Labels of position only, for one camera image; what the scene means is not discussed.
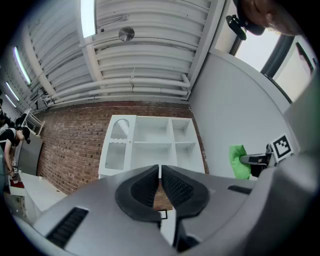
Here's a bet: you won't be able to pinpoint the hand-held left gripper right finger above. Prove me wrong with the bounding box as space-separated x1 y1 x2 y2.
161 164 210 218

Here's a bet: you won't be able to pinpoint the white ceiling pipes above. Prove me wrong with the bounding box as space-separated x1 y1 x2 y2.
48 72 193 107

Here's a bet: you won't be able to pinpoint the white table top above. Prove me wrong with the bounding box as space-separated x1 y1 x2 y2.
160 209 176 245

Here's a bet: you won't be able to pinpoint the person's head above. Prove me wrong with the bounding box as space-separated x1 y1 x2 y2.
246 0 301 36

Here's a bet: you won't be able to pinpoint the window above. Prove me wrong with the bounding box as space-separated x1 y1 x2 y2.
234 24 316 102

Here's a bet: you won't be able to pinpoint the white panel board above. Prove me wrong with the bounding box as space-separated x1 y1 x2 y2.
9 172 69 218

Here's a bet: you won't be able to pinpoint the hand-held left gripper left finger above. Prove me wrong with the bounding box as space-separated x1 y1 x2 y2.
115 164 161 223

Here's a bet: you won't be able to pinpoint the grey panel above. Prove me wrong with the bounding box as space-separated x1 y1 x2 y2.
17 136 44 176

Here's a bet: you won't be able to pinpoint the black head-worn camera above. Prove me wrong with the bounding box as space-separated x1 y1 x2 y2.
225 0 266 41

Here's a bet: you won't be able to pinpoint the green cloth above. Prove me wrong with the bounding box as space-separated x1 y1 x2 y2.
229 144 252 180

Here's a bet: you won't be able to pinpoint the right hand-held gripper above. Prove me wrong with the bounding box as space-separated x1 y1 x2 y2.
240 133 294 166

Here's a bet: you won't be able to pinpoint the ceiling light strip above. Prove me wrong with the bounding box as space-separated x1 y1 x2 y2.
80 0 97 39
5 81 20 102
13 46 32 85

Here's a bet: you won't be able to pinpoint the white ribbed glass cabinet door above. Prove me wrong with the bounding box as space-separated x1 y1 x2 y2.
102 115 137 172

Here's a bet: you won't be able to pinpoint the white shelf cabinet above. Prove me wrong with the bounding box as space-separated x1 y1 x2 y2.
98 114 206 180

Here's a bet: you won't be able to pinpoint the round metal ceiling fixture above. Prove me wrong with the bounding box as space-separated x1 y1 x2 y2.
118 26 136 43

